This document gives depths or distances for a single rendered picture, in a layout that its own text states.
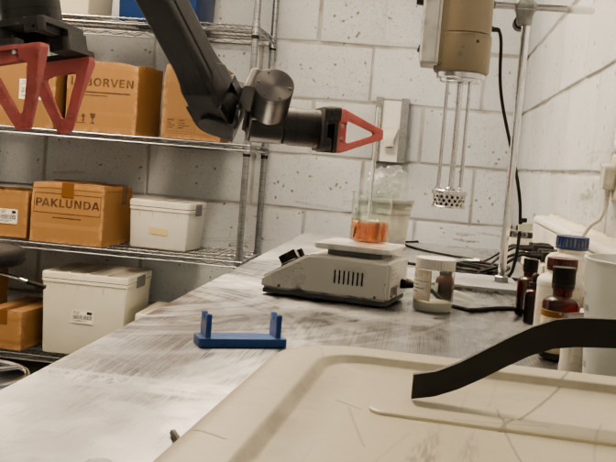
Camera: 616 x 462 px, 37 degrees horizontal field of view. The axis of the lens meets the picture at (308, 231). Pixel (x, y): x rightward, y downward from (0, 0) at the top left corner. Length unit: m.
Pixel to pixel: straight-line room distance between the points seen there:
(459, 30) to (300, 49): 2.16
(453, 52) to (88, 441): 1.20
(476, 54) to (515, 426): 1.49
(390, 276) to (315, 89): 2.51
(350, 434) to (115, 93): 3.42
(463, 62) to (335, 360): 1.43
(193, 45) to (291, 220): 2.59
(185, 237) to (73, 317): 0.52
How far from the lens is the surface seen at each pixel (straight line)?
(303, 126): 1.38
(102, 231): 3.60
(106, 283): 3.63
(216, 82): 1.35
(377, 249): 1.38
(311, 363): 0.32
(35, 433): 0.72
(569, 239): 1.40
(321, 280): 1.40
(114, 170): 4.02
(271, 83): 1.33
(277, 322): 1.04
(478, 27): 1.75
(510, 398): 0.31
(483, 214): 3.81
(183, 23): 1.28
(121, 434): 0.71
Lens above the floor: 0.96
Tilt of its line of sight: 4 degrees down
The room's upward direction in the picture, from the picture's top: 5 degrees clockwise
